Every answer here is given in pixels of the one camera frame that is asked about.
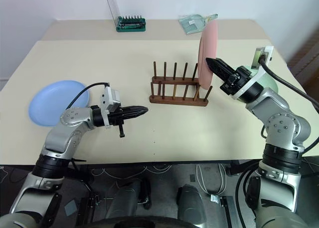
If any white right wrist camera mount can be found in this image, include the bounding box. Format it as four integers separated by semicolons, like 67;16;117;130
231;45;275;100

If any clear plastic bag with card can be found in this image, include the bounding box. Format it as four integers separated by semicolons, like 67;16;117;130
177;13;220;35

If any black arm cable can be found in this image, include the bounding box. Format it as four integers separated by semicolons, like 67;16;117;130
66;82;111;110
258;55;319;103

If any silver metal floor bracket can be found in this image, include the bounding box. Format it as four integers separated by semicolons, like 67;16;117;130
210;193;236;228

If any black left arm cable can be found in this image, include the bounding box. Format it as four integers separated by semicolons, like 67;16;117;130
66;82;111;110

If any wooden dish rack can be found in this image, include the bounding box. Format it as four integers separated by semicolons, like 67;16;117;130
149;60;213;108

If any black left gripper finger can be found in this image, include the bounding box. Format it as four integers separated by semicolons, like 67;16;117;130
124;111;149;120
124;105;150;114

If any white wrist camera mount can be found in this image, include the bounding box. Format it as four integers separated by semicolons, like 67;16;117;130
99;86;122;129
231;45;275;100

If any green plate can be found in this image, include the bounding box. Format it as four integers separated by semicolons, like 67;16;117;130
240;64;279;104

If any dark rounded shape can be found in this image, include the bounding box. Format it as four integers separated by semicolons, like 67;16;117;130
112;178;153;217
176;184;204;223

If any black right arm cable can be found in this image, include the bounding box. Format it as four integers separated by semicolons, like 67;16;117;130
258;55;319;103

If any green screwdriver bit set case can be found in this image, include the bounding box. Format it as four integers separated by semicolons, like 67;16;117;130
106;0;148;33

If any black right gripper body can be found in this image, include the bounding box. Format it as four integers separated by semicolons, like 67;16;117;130
219;66;251;95

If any pink plate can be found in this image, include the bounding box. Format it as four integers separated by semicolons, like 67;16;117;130
197;20;219;90

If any white floor cable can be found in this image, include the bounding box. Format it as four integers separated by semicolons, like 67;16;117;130
196;163;226;197

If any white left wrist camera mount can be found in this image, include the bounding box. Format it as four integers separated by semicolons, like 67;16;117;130
99;86;122;129

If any blue plate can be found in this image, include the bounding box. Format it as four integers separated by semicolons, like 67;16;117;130
28;80;91;128

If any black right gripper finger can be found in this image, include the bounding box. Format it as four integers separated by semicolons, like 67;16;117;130
204;58;232;83
215;57;236;75

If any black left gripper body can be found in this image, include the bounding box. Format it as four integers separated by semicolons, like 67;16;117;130
107;107;127;139

